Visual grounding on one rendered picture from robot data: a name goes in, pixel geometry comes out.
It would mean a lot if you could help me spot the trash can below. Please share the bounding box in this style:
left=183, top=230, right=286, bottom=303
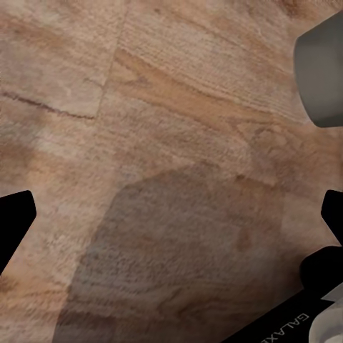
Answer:
left=294, top=10, right=343, bottom=128

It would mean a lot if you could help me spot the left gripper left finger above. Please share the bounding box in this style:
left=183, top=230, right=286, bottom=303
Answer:
left=0, top=190, right=36, bottom=274

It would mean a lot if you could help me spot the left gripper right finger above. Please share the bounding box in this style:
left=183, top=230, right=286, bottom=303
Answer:
left=322, top=190, right=343, bottom=247

